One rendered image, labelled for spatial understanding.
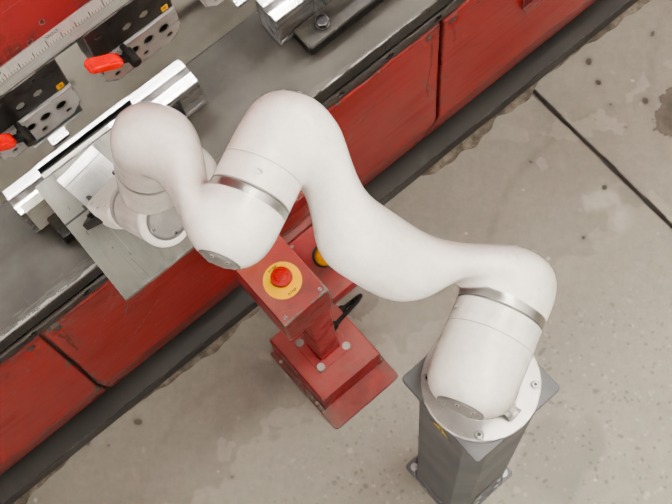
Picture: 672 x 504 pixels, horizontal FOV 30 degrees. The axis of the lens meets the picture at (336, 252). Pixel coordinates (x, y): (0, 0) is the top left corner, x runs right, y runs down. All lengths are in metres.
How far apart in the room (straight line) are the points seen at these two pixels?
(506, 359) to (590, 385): 1.47
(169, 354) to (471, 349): 1.56
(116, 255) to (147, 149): 0.65
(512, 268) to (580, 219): 1.57
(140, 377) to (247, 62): 0.99
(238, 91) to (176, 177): 0.89
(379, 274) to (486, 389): 0.21
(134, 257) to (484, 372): 0.75
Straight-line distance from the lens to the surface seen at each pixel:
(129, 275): 2.11
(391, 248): 1.51
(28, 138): 1.94
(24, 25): 1.80
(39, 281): 2.28
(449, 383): 1.60
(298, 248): 2.35
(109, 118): 2.23
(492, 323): 1.60
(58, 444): 3.07
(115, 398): 3.06
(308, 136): 1.46
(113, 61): 1.93
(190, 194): 1.44
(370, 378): 3.03
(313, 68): 2.34
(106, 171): 2.18
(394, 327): 3.06
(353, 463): 3.00
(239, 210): 1.42
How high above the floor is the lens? 2.97
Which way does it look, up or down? 72 degrees down
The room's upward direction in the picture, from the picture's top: 11 degrees counter-clockwise
